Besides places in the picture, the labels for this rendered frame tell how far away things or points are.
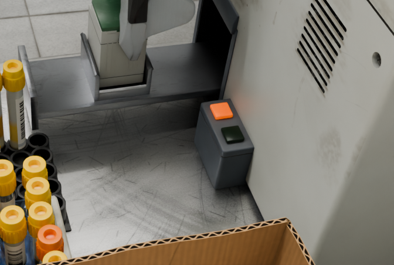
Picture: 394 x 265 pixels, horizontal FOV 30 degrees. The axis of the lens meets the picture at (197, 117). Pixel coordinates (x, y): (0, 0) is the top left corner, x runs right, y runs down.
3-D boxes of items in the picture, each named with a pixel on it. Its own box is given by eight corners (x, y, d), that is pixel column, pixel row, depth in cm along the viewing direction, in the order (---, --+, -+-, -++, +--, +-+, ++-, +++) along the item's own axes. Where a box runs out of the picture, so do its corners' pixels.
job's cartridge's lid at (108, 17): (133, -6, 63) (134, -11, 63) (148, 29, 60) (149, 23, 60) (89, -2, 62) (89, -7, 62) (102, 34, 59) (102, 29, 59)
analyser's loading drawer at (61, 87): (227, 53, 74) (235, 12, 70) (250, 99, 69) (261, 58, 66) (19, 78, 67) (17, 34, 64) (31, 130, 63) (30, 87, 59)
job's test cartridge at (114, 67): (129, 48, 68) (134, -7, 63) (143, 83, 65) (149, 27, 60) (86, 53, 67) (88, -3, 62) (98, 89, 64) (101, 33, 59)
